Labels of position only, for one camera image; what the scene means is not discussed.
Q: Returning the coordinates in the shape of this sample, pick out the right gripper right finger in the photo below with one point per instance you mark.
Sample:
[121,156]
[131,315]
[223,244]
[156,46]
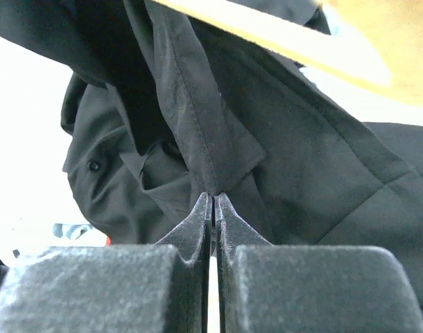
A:
[269,288]

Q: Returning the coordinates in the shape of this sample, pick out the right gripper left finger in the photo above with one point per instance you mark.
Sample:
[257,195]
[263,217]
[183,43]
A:
[130,288]

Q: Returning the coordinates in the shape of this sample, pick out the yellow plastic hanger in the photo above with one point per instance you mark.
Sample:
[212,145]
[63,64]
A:
[390,63]

